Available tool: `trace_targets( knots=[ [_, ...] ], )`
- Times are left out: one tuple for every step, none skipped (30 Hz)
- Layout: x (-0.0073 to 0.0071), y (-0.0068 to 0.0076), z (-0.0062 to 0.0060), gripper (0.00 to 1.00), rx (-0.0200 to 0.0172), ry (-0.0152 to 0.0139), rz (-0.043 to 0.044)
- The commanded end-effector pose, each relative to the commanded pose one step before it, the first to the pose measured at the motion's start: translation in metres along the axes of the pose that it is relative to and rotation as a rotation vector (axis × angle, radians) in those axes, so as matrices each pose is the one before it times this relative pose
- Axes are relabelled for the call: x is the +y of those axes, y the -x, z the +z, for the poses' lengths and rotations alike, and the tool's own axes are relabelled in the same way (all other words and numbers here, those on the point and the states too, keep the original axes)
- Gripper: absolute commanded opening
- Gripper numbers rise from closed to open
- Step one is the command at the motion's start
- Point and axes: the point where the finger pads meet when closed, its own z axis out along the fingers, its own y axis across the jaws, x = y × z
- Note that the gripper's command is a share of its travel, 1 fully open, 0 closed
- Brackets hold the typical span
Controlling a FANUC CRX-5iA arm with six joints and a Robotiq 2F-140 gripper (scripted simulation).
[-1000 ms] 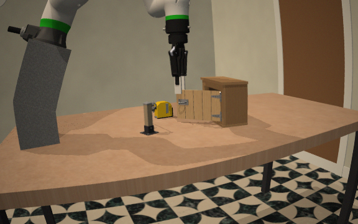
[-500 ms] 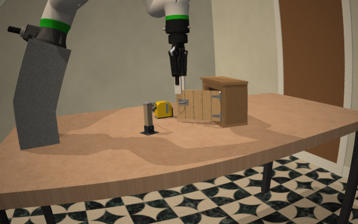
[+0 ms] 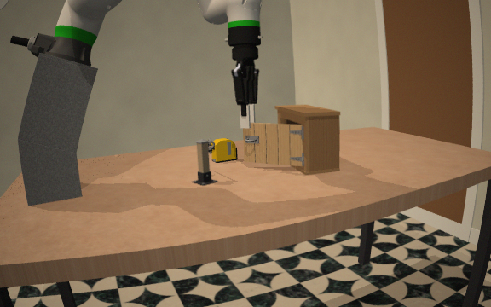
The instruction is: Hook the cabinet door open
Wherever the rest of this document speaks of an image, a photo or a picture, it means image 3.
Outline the grey post with hook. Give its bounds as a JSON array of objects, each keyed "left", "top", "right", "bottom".
[{"left": 194, "top": 139, "right": 218, "bottom": 186}]

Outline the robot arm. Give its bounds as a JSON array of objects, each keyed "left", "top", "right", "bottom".
[{"left": 10, "top": 0, "right": 263, "bottom": 66}]

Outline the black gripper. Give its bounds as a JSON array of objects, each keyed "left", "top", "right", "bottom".
[{"left": 231, "top": 47, "right": 259, "bottom": 129}]

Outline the yellow tape measure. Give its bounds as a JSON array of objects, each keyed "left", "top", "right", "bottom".
[{"left": 212, "top": 138, "right": 238, "bottom": 163}]

